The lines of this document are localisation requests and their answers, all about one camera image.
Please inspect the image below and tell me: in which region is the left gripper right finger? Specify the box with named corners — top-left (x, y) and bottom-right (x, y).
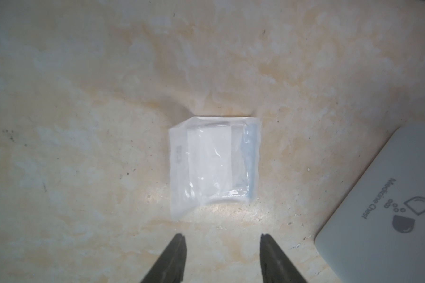
top-left (260, 234), bottom-right (307, 283)

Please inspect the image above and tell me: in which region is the gauze packet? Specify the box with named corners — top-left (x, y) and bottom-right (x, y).
top-left (168, 116), bottom-right (262, 219)

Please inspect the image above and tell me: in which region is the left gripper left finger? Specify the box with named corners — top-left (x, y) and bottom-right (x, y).
top-left (141, 233), bottom-right (187, 283)

